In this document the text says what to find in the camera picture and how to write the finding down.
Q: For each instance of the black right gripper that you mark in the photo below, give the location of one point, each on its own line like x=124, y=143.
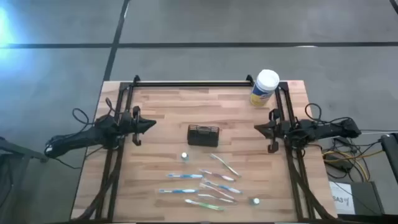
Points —
x=281, y=129

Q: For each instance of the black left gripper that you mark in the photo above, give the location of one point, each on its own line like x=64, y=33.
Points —
x=127, y=123

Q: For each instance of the blue toothpaste tube white cap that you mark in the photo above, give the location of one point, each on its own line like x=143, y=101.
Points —
x=255, y=201
x=184, y=155

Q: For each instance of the green white toothbrush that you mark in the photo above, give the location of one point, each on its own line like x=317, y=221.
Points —
x=204, y=204
x=225, y=165

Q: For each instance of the blue white toothbrush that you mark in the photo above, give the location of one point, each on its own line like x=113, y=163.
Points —
x=223, y=186
x=178, y=190
x=185, y=176

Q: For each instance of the orange white toothbrush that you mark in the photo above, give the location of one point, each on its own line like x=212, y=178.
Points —
x=217, y=191

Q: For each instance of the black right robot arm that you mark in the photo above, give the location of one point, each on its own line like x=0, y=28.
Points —
x=326, y=128

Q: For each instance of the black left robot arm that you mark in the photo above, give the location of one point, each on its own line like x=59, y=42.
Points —
x=87, y=135

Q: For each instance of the yellow blue wipes canister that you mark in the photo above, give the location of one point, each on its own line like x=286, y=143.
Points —
x=264, y=88

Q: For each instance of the black power adapter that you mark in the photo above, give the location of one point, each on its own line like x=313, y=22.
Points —
x=339, y=163

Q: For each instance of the grey box white label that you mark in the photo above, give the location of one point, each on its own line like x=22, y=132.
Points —
x=367, y=197

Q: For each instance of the black stand leg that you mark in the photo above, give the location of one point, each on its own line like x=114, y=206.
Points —
x=391, y=149

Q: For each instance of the grey stand leg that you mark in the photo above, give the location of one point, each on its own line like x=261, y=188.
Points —
x=18, y=149

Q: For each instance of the black frame corner hook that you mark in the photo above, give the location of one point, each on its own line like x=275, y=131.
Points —
x=136, y=78
x=249, y=78

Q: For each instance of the black aluminium table frame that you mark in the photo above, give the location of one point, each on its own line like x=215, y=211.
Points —
x=192, y=84

